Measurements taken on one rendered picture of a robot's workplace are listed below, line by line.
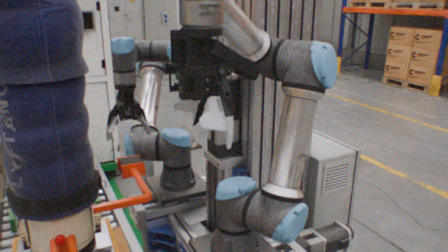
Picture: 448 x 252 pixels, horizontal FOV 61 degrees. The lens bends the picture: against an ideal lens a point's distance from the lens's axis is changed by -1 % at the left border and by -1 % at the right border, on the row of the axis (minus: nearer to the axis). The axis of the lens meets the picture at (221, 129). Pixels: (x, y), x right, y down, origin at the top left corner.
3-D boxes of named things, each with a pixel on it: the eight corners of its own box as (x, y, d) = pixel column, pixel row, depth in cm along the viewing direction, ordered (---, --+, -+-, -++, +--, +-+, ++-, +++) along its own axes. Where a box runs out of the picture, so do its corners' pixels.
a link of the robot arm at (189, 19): (211, 1, 68) (233, 1, 61) (211, 26, 69) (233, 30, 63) (171, 1, 65) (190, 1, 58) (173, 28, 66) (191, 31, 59)
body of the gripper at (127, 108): (120, 123, 126) (116, 88, 122) (115, 116, 133) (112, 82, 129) (142, 120, 129) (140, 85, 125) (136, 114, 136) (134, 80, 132)
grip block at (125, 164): (117, 169, 143) (116, 157, 141) (140, 166, 146) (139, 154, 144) (122, 178, 135) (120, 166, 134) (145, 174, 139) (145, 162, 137)
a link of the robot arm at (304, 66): (259, 225, 114) (295, 43, 109) (305, 243, 105) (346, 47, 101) (237, 232, 104) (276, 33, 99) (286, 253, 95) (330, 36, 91)
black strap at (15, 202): (10, 183, 106) (8, 170, 105) (96, 169, 115) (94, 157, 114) (5, 225, 87) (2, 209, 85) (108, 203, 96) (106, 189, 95)
